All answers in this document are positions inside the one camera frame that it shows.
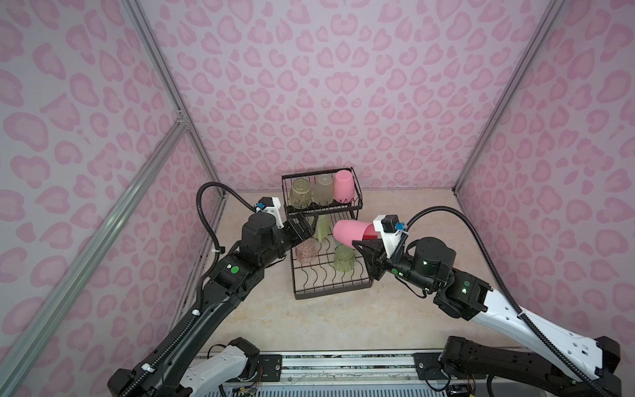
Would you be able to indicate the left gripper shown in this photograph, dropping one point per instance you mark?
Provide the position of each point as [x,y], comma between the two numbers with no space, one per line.
[292,227]

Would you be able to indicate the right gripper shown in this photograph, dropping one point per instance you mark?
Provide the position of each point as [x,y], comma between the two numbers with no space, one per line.
[374,252]

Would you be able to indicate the clear pink plastic cup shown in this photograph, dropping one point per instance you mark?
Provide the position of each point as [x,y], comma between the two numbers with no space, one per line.
[306,251]

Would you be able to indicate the pale green mug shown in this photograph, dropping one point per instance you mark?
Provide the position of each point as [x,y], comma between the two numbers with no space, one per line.
[322,229]

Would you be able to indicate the bright green plastic cup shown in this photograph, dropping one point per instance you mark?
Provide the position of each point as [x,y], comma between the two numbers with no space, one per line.
[301,195]

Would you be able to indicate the pale green textured cup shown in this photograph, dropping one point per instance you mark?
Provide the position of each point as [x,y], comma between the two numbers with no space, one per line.
[323,190]

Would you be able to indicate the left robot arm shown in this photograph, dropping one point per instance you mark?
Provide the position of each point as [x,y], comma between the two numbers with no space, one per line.
[230,281]

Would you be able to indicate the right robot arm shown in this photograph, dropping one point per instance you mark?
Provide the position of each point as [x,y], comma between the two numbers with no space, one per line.
[559,361]

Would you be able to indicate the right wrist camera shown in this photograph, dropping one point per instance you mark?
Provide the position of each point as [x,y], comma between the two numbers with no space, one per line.
[390,230]

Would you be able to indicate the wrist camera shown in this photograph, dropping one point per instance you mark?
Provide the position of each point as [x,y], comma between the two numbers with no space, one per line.
[390,230]
[271,205]

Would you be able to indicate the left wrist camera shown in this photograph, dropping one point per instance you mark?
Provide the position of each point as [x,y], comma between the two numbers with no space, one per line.
[271,205]

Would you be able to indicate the black wire dish rack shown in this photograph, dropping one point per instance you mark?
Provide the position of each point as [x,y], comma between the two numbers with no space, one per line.
[320,278]

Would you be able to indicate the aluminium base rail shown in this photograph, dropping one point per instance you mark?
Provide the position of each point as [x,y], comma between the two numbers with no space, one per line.
[233,371]

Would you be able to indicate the aluminium frame post left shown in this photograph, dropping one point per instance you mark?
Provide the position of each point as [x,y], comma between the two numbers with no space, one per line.
[137,16]

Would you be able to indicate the aluminium frame post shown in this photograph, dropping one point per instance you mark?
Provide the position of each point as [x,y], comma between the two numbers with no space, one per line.
[137,16]
[548,22]

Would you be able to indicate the aluminium frame post right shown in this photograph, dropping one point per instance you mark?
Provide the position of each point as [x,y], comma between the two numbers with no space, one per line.
[548,22]

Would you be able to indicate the aluminium frame diagonal bar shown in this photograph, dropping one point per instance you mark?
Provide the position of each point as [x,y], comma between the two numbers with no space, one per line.
[33,341]

